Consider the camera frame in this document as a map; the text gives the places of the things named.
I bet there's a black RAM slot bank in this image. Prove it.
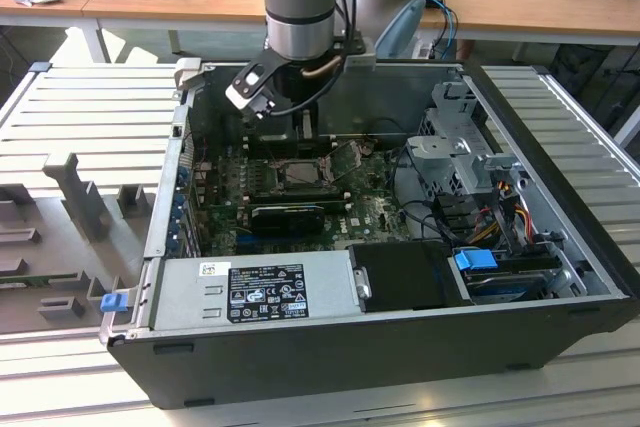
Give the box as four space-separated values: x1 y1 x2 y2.
247 134 336 158
247 185 351 213

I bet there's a CPU socket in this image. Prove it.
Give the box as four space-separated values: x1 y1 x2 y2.
272 159 334 194

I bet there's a pale blue teach pendant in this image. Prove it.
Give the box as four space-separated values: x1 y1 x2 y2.
374 0 430 61

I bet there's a black graphics card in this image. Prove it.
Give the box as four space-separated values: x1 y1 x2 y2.
248 203 326 237

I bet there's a green motherboard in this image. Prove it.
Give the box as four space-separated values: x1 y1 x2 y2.
192 139 416 258

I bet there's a metal drive cage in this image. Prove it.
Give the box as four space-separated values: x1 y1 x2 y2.
403 80 531 208

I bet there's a black plastic shroud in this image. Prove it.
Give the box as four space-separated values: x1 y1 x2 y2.
346 240 474 314

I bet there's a grey power supply unit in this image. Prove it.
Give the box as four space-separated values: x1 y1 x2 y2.
148 249 362 332

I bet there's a hard disk with blue carrier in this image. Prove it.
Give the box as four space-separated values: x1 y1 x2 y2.
453 248 549 306

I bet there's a black PC case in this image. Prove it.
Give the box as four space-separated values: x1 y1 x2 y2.
99 59 640 411

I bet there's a grey parts rack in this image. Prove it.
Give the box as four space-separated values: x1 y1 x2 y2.
0 151 159 336

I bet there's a blue case latch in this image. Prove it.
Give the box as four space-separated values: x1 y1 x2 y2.
99 294 127 314

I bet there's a green RAM stick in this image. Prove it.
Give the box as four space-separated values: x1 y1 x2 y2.
0 274 82 291

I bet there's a black camera cable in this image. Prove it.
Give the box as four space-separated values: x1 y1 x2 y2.
269 64 347 118

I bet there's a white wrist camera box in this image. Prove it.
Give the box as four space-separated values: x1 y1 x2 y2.
224 49 292 122

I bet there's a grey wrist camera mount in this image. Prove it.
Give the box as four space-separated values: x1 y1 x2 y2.
342 36 377 72

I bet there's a metal socket cover frame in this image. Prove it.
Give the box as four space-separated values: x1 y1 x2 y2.
326 139 364 182

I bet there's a blue cable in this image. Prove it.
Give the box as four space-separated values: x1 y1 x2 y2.
427 0 459 61

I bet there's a coloured wire bundle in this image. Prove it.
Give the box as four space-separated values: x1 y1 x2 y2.
472 181 535 248

